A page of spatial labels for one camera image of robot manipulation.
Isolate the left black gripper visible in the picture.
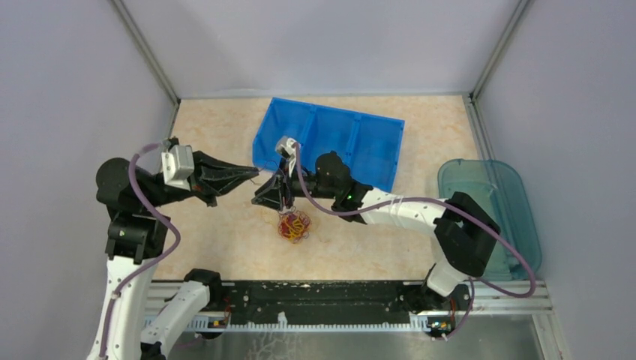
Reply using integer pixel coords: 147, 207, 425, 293
142, 148, 260, 209

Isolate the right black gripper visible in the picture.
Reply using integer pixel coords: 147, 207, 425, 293
252, 159, 337, 212

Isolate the coloured wire ball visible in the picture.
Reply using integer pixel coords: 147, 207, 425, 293
277, 208, 311, 245

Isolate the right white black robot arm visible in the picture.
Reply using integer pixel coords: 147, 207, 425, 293
251, 151, 501, 311

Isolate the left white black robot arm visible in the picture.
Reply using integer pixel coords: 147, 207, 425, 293
88, 145, 259, 359

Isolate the blue three-compartment plastic bin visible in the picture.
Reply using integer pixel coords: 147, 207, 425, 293
252, 97, 405, 192

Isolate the teal transparent plastic tray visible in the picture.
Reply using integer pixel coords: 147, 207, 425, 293
437, 159, 543, 273

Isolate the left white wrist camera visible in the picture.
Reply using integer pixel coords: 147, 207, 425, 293
160, 145, 195, 191

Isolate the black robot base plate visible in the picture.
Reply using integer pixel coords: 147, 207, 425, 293
203, 280, 470, 326

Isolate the aluminium frame rail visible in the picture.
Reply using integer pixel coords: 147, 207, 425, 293
141, 280, 554, 316

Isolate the left aluminium corner post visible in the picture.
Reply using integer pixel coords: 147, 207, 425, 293
108, 0, 181, 107

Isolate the aluminium corner post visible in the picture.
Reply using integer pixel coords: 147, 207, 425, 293
108, 0, 181, 107
470, 0, 533, 102

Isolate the white toothed cable duct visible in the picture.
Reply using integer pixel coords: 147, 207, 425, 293
118, 313, 434, 333

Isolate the right aluminium corner post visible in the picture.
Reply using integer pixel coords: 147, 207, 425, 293
470, 0, 533, 102

